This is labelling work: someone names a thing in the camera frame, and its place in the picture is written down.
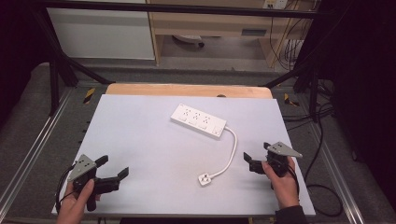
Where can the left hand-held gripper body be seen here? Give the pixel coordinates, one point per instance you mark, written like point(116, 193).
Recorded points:
point(81, 167)

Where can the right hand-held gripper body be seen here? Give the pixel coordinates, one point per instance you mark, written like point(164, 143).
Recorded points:
point(281, 149)

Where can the white plug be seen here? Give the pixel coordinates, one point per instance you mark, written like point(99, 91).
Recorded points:
point(205, 179)

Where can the white power strip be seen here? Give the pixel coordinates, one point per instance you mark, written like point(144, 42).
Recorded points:
point(198, 120)

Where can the person's left hand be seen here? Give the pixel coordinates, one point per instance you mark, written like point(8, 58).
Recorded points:
point(73, 203)

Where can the person's right hand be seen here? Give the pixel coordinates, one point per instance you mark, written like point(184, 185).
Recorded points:
point(285, 189)

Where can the yellow black floor tape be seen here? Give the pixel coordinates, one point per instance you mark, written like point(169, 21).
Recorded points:
point(89, 95)
point(289, 100)

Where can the black metal stand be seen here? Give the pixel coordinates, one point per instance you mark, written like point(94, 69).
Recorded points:
point(313, 90)
point(55, 84)

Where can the wooden board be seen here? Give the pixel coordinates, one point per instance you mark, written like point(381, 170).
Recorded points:
point(186, 90)

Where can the white cabinet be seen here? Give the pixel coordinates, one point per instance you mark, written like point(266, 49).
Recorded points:
point(102, 34)

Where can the office chair base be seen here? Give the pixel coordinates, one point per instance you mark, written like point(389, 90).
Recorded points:
point(190, 39)

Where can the light wooden desk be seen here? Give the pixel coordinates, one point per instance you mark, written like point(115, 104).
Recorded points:
point(211, 26)

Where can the aluminium floor rail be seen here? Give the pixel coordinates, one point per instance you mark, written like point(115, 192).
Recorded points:
point(339, 177)
point(34, 143)

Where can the white wall socket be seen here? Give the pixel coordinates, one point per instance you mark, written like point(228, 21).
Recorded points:
point(274, 3)

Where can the black metal frame bar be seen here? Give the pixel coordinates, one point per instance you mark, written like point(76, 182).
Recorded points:
point(186, 8)

